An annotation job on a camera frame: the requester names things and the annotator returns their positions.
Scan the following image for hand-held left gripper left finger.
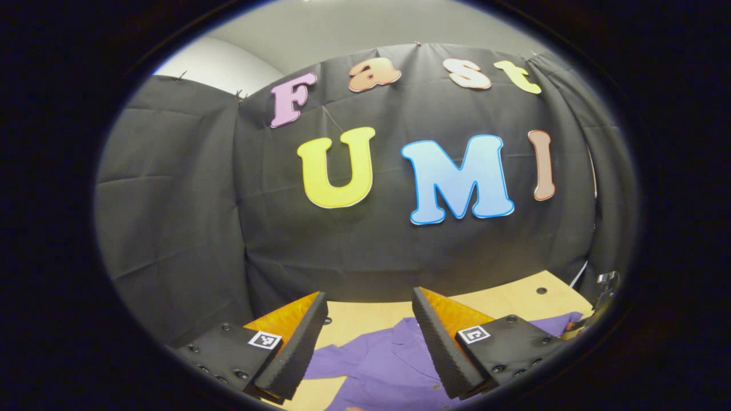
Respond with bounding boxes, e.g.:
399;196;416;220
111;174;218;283
171;291;329;406

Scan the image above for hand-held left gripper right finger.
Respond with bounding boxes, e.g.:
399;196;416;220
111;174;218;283
411;287;569;400

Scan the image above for purple collared shirt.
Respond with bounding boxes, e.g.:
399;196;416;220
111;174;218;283
303;311;584;411

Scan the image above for black backdrop cloth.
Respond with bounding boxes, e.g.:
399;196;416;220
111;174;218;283
94;43;637;349

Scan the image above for dark metal fixture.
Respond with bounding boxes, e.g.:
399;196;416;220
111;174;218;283
571;271;621;332

